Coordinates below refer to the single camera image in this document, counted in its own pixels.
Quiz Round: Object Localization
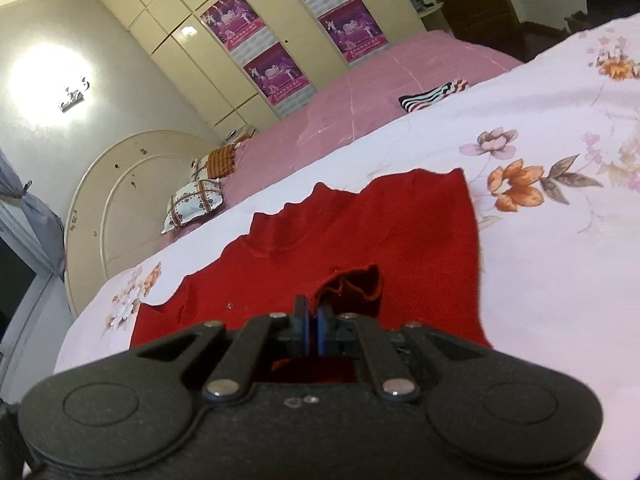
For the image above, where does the pink bedsheet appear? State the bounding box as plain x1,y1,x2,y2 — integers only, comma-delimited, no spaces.
172,30,523,233

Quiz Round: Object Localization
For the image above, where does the cream wardrobe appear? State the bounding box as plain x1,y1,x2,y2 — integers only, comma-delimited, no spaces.
90,0,431,133

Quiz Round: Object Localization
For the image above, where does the white patterned pillow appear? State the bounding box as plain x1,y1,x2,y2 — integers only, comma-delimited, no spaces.
161,178,223,234

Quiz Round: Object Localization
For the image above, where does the cream round headboard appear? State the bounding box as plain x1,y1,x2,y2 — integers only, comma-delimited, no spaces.
65,130,226,318

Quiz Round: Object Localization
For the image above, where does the black white striped cloth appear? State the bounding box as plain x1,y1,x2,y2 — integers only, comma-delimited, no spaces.
398,79,471,113

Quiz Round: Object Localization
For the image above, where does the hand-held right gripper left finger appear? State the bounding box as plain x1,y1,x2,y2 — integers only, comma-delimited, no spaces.
133,295,316,400

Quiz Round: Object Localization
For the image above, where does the grey curtain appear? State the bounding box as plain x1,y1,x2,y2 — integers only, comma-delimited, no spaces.
0,147,66,276

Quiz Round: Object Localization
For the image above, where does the wall lamp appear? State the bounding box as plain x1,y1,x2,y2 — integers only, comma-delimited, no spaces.
57,75,91,113

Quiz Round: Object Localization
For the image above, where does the white floral bedsheet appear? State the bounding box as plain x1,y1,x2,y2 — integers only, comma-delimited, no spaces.
52,7,640,480

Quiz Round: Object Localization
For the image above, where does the red knit sweater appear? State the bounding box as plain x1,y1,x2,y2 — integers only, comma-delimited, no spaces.
130,167,493,386

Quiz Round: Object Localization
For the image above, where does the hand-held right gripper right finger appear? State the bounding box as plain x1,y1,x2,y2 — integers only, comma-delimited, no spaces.
315,304,495,404

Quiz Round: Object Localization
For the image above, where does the dark wooden door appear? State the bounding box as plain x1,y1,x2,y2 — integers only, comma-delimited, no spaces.
415,0,521,61

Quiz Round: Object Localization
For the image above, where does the orange striped pillow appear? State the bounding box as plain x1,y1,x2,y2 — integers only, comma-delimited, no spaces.
191,144,238,181

